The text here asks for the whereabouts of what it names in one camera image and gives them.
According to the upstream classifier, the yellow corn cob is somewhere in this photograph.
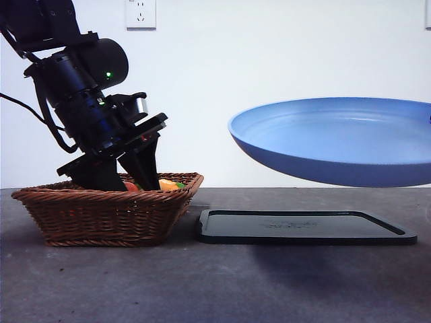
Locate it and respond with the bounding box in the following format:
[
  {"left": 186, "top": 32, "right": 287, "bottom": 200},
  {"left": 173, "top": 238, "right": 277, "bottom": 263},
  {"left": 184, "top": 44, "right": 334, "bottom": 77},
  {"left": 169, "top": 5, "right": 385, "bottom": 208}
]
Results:
[{"left": 158, "top": 178, "right": 178, "bottom": 192}]

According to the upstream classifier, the blue round plate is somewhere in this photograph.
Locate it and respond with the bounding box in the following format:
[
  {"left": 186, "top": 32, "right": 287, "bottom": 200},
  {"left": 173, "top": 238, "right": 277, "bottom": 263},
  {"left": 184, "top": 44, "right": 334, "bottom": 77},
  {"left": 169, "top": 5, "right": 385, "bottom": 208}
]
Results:
[{"left": 228, "top": 96, "right": 431, "bottom": 188}]

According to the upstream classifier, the brown wicker basket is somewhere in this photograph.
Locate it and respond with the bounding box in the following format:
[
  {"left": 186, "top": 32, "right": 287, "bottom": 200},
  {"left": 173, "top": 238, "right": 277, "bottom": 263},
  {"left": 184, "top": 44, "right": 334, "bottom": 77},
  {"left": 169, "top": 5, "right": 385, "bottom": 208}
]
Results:
[{"left": 11, "top": 172, "right": 205, "bottom": 248}]

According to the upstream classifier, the black rectangular tray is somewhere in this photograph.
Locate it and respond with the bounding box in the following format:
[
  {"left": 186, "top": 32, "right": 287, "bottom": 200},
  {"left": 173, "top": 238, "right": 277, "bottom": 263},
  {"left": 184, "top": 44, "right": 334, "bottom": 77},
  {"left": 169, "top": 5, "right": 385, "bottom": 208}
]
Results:
[{"left": 196, "top": 209, "right": 418, "bottom": 246}]

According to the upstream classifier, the pale grey camera box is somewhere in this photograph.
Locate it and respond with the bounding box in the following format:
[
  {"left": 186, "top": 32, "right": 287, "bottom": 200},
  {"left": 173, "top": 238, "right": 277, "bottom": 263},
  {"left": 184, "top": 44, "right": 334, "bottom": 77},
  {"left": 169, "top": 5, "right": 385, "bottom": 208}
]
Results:
[{"left": 129, "top": 94, "right": 150, "bottom": 119}]

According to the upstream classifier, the black cable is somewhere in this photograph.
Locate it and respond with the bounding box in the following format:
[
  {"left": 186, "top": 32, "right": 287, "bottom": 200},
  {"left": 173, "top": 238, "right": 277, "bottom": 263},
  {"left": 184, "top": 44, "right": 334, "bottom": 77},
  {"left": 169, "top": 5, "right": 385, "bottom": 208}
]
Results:
[{"left": 0, "top": 93, "right": 80, "bottom": 154}]

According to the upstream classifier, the white wall socket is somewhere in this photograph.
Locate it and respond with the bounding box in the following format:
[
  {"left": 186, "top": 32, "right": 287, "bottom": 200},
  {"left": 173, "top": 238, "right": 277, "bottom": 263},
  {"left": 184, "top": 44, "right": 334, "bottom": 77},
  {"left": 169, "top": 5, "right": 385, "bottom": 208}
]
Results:
[{"left": 125, "top": 0, "right": 158, "bottom": 32}]

